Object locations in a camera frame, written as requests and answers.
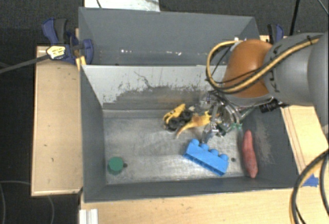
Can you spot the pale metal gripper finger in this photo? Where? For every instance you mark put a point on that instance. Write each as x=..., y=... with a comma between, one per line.
x=212, y=102
x=207, y=135

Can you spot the yellow toy dinosaur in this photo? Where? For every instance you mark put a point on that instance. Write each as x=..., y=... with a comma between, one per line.
x=198, y=121

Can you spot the blue toy building brick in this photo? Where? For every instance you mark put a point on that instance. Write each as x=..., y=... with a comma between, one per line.
x=207, y=157

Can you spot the yellow toy truck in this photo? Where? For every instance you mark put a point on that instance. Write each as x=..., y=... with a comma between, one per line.
x=176, y=115

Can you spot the red-brown toy sweet potato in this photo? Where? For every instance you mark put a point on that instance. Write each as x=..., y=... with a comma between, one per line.
x=249, y=153

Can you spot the grey metal bin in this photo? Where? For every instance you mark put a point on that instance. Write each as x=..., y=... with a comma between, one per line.
x=154, y=33

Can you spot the green round cap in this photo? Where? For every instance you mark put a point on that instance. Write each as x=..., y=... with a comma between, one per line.
x=115, y=165

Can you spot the pale wood board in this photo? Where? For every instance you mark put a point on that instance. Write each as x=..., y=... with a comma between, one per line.
x=56, y=120

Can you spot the black cylinder on white bracket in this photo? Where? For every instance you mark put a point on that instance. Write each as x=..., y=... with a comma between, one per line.
x=268, y=107

